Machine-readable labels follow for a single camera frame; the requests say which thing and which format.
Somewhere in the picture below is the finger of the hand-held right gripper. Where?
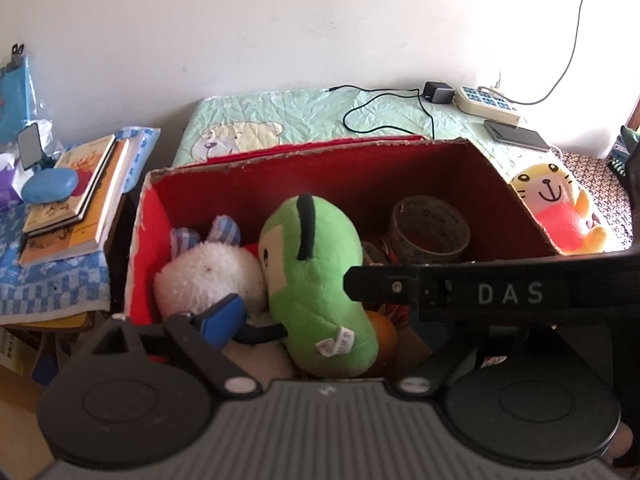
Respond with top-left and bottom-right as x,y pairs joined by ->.
344,262 -> 426,306

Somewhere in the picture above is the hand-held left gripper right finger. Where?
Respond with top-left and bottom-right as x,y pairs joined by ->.
399,325 -> 551,397

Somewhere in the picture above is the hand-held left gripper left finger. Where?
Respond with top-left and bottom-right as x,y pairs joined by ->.
92,294 -> 263,395

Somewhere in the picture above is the green plush toy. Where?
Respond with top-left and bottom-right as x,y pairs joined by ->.
257,194 -> 378,380

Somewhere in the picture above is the yellow plush toy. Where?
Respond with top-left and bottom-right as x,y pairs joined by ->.
510,160 -> 613,256

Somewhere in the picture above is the red cardboard box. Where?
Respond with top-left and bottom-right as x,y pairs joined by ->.
124,135 -> 576,381

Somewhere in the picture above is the white fluffy plush toy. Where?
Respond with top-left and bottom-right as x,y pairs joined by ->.
152,215 -> 296,381

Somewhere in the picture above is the orange ball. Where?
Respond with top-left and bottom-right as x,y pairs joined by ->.
365,310 -> 399,366

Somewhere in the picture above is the brown patterned blanket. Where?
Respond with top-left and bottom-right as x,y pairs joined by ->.
560,152 -> 636,251

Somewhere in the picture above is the dark flat phone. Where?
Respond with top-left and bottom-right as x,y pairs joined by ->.
482,120 -> 551,153

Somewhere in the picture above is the blue checked cloth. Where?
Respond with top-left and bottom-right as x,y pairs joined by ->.
0,125 -> 162,326

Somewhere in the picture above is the stack of books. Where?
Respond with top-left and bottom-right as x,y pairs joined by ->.
20,137 -> 138,268

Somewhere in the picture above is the dark teal cloth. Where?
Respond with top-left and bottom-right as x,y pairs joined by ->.
607,125 -> 640,188

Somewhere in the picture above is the white power strip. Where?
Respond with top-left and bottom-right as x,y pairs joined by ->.
452,85 -> 523,128

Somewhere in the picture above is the black power adapter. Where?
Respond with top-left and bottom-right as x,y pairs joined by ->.
422,81 -> 456,106

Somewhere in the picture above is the thin orange cover book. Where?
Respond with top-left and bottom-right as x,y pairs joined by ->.
22,134 -> 118,233

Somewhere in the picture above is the white charger plug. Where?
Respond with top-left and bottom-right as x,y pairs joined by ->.
477,67 -> 506,96

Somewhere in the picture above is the blue oval case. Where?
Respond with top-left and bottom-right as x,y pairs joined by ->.
21,167 -> 80,205

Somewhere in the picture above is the brown cardboard carton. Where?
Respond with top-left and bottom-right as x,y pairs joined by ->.
0,327 -> 61,476

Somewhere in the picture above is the purple tissue pack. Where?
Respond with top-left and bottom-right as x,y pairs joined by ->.
0,152 -> 26,208

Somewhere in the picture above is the blue plastic bag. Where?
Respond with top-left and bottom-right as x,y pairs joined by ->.
0,55 -> 36,143

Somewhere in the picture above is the black adapter cable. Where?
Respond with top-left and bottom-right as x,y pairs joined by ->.
327,85 -> 436,141

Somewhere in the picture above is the wall power cable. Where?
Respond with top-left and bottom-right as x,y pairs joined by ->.
520,0 -> 588,107

